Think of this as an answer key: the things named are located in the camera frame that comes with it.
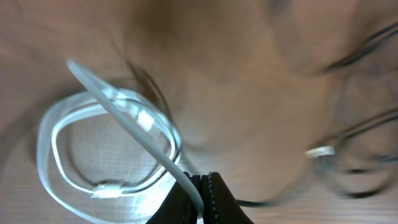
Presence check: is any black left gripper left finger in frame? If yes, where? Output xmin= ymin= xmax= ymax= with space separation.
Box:
xmin=146 ymin=181 xmax=198 ymax=224

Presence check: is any white thin cable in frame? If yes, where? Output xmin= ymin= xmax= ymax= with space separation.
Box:
xmin=36 ymin=58 xmax=205 ymax=224

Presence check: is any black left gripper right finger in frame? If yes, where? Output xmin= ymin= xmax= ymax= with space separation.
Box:
xmin=200 ymin=172 xmax=253 ymax=224

